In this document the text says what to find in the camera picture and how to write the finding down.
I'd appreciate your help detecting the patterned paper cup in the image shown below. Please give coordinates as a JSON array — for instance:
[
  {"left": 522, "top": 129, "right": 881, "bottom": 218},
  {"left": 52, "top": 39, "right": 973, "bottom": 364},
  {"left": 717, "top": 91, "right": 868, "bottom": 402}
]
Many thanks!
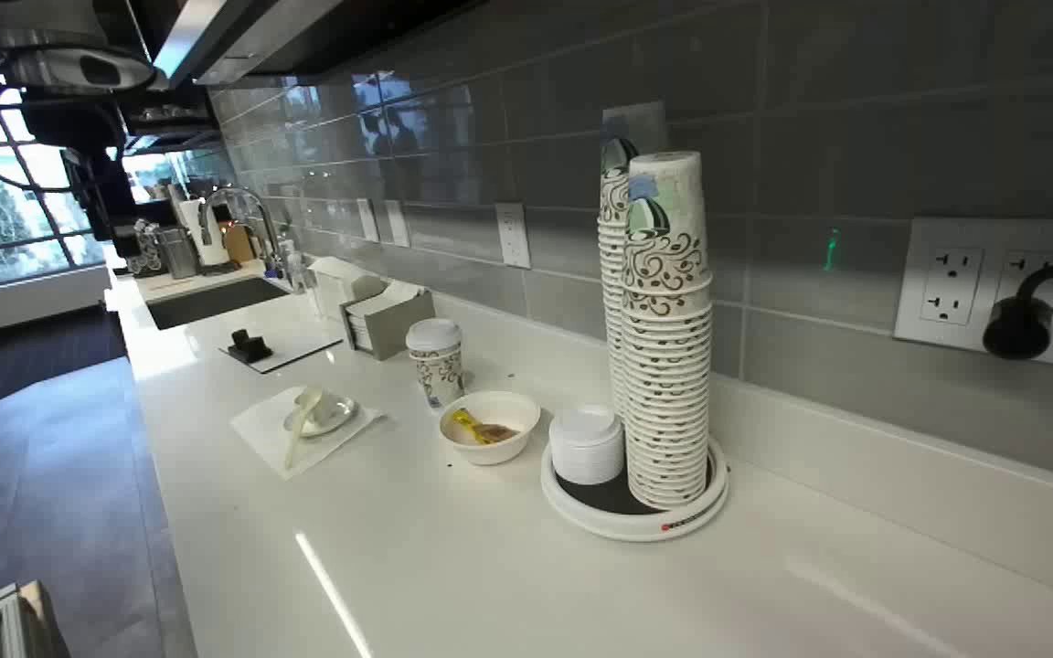
[{"left": 409, "top": 347, "right": 466, "bottom": 404}]

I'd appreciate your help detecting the white bowl with food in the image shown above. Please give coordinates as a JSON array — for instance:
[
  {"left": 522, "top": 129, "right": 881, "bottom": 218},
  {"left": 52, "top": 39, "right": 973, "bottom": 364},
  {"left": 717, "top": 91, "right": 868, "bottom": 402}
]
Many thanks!
[{"left": 440, "top": 391, "right": 543, "bottom": 466}]

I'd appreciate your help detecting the tall paper cup stack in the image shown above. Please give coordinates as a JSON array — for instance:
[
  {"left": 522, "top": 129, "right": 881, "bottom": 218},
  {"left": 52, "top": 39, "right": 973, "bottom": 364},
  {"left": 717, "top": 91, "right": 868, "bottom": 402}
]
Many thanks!
[{"left": 622, "top": 148, "right": 712, "bottom": 509}]

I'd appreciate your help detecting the napkin dispenser box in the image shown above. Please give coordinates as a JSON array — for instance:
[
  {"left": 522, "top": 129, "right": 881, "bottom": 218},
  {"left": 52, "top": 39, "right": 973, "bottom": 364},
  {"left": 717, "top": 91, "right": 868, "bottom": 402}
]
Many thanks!
[{"left": 344, "top": 280, "right": 434, "bottom": 359}]

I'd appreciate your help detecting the round white cup tray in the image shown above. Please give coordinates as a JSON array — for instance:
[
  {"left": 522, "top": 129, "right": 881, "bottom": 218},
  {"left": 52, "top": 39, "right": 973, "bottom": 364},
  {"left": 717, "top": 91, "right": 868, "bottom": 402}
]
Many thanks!
[{"left": 543, "top": 450, "right": 730, "bottom": 544}]

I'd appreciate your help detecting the small white saucer dish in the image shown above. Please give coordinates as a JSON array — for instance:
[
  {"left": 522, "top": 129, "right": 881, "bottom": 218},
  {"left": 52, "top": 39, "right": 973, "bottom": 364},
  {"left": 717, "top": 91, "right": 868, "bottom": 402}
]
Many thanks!
[{"left": 287, "top": 387, "right": 359, "bottom": 439}]

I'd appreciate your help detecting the white napkin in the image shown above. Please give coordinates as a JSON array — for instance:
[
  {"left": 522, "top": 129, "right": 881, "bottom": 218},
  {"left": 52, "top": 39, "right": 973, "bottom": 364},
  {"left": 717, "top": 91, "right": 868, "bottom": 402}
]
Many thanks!
[{"left": 229, "top": 387, "right": 382, "bottom": 480}]

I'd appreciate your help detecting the small black object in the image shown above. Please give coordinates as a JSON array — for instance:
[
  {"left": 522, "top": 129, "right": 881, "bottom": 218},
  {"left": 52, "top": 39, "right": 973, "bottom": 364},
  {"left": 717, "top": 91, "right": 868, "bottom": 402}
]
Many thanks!
[{"left": 228, "top": 329, "right": 275, "bottom": 360}]

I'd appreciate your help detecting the black sink basin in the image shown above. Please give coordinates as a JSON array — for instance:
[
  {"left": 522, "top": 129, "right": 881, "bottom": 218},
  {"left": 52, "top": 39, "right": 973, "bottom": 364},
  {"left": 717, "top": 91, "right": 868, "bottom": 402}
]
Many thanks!
[{"left": 150, "top": 277, "right": 283, "bottom": 329}]

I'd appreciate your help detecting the black power plug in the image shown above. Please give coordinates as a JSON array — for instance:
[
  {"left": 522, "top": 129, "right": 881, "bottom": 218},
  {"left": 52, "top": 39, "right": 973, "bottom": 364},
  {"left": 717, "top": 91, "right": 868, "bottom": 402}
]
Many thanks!
[{"left": 983, "top": 264, "right": 1053, "bottom": 360}]

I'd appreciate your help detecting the small white wall outlet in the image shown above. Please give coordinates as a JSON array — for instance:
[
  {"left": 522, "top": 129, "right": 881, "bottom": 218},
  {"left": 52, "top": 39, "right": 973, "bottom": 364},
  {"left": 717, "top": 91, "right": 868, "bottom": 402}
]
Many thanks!
[{"left": 499, "top": 203, "right": 529, "bottom": 266}]

